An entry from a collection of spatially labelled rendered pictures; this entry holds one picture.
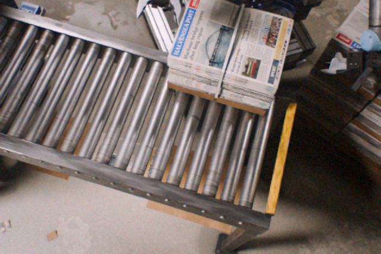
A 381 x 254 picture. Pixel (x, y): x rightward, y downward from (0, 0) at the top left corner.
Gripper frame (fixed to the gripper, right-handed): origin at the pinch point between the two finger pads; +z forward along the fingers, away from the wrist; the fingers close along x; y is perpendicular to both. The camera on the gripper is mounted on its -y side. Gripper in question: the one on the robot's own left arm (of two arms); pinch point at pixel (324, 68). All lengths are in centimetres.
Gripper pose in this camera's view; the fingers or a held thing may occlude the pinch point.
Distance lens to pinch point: 170.7
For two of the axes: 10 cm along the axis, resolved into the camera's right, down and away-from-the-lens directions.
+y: -1.1, -9.4, -3.2
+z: -9.0, -0.5, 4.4
